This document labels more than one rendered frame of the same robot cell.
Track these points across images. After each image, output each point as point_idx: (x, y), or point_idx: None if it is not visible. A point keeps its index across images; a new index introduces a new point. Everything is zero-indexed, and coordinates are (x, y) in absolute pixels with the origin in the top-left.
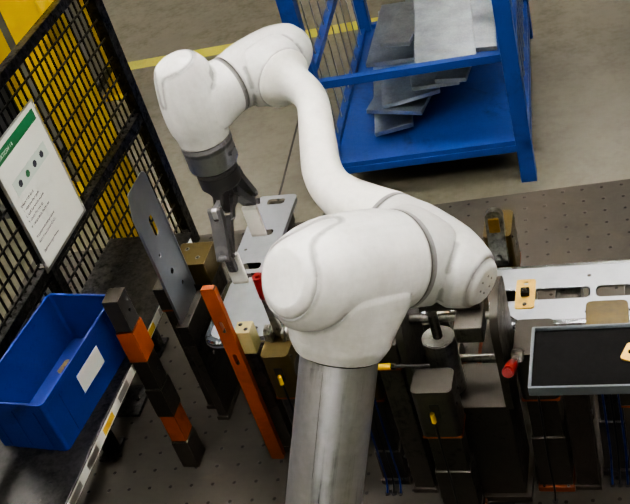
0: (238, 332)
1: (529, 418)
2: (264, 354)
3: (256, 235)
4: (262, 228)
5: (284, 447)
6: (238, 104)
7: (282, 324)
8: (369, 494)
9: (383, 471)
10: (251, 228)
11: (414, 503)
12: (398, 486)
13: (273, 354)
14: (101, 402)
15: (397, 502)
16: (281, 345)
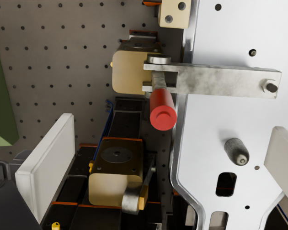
0: (162, 7)
1: (169, 190)
2: (119, 57)
3: (270, 142)
4: (274, 177)
5: (155, 5)
6: None
7: (216, 49)
8: (106, 87)
9: (111, 107)
10: (285, 148)
11: (98, 120)
12: (113, 108)
13: (118, 71)
14: None
15: (98, 108)
16: (135, 80)
